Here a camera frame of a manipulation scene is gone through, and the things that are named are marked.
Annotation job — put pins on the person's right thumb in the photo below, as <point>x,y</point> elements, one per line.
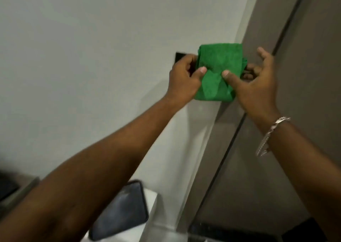
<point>231,78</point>

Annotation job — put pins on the person's right forearm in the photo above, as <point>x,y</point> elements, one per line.
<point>306,167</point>

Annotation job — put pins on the green cloth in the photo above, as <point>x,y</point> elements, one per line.
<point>219,72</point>

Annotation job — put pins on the person's left thumb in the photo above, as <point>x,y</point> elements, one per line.
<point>199,73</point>

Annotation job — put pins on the black smartphone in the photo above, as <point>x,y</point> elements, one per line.
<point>120,212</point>

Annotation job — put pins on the black wall switch plate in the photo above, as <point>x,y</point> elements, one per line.
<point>180,56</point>

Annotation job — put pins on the person's left forearm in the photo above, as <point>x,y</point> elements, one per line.
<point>88,169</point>

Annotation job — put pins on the person's left hand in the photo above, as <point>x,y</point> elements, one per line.
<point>181,81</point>

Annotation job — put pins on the person's right hand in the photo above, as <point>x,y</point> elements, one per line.
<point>257,92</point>

